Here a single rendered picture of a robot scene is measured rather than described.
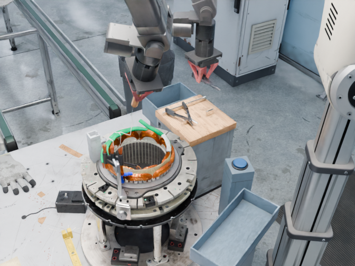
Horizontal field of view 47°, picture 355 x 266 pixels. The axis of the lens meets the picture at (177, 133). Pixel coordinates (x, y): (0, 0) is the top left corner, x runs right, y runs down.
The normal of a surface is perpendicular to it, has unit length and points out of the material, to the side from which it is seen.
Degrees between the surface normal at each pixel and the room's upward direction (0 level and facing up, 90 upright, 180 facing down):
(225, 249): 0
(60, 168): 0
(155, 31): 123
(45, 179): 0
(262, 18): 89
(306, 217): 90
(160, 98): 90
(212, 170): 90
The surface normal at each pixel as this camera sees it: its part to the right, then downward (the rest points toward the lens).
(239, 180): 0.21, 0.61
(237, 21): -0.85, 0.31
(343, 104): -0.09, 0.62
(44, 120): 0.03, -0.78
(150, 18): -0.07, 0.88
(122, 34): 0.15, -0.29
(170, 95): 0.56, 0.52
